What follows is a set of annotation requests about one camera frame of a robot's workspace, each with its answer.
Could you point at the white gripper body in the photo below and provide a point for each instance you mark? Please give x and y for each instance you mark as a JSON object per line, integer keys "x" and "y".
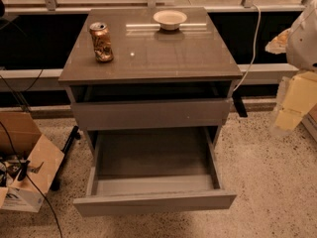
{"x": 302, "y": 44}

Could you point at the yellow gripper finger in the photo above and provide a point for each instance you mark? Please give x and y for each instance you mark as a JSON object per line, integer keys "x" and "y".
{"x": 296, "y": 96}
{"x": 277, "y": 45}

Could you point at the orange soda can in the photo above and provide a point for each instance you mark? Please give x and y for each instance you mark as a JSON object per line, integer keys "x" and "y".
{"x": 100, "y": 36}

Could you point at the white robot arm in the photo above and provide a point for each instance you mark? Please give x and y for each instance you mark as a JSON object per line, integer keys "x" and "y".
{"x": 296, "y": 96}

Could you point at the grey top drawer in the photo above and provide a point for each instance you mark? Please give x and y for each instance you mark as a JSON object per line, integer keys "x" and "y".
{"x": 150, "y": 114}

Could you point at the grey drawer cabinet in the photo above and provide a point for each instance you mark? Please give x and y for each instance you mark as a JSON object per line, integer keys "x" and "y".
{"x": 150, "y": 64}

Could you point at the open middle drawer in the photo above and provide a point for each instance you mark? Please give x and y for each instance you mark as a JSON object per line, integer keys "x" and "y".
{"x": 153, "y": 170}

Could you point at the cardboard box at right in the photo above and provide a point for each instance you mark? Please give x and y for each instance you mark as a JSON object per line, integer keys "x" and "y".
{"x": 310, "y": 122}

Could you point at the black stand leg right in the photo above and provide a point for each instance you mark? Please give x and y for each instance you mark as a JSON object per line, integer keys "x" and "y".
{"x": 239, "y": 105}

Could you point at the black stand leg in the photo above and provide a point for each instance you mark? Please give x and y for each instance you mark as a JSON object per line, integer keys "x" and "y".
{"x": 239, "y": 105}
{"x": 74, "y": 135}

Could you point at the white bowl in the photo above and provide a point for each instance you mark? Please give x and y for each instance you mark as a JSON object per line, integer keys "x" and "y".
{"x": 170, "y": 20}

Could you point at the black stand leg left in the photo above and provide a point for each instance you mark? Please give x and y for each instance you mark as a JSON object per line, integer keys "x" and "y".
{"x": 74, "y": 135}

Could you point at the metal window railing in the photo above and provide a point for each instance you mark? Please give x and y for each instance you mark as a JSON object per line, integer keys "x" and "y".
{"x": 46, "y": 79}

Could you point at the open cardboard box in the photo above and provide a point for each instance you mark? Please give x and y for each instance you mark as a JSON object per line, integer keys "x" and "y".
{"x": 29, "y": 162}

